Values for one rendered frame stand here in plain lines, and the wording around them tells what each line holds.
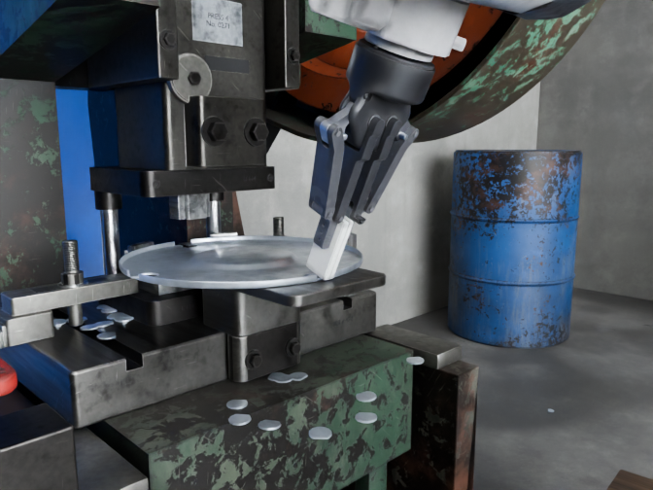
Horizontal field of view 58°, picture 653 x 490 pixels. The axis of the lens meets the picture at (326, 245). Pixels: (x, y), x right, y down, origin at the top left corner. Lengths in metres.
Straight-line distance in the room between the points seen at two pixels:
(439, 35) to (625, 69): 3.48
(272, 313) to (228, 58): 0.31
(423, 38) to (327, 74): 0.59
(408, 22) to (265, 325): 0.38
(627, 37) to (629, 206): 0.97
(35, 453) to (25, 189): 0.48
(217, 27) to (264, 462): 0.50
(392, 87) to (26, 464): 0.41
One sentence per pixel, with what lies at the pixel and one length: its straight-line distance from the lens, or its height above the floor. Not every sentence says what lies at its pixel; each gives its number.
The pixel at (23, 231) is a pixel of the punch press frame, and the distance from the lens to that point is 0.93.
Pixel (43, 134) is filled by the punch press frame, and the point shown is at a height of 0.93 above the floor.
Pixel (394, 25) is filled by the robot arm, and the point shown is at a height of 1.02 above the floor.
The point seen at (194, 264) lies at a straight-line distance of 0.71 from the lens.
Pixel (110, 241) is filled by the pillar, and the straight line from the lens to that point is 0.84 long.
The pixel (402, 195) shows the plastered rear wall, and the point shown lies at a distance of 3.00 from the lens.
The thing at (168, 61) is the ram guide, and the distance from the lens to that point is 0.68.
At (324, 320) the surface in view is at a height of 0.68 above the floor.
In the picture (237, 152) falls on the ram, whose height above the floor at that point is 0.91.
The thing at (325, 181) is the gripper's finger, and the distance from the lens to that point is 0.55.
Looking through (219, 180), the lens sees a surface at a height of 0.88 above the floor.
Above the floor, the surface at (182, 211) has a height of 0.83.
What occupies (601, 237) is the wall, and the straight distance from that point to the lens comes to 4.02.
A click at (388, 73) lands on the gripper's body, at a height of 0.98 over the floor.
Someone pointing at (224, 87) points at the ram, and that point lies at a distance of 0.76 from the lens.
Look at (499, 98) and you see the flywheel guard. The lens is 0.97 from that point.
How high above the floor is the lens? 0.92
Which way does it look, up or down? 10 degrees down
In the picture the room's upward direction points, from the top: straight up
